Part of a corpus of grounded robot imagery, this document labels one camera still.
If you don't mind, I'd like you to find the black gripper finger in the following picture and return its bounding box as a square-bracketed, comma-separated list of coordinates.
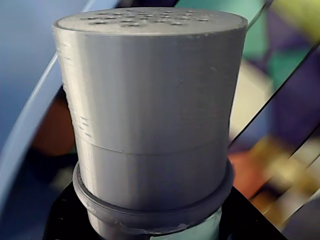
[42, 186, 106, 240]
[219, 188, 288, 240]

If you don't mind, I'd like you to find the gray salt shaker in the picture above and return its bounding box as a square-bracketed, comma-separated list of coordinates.
[51, 8, 249, 240]

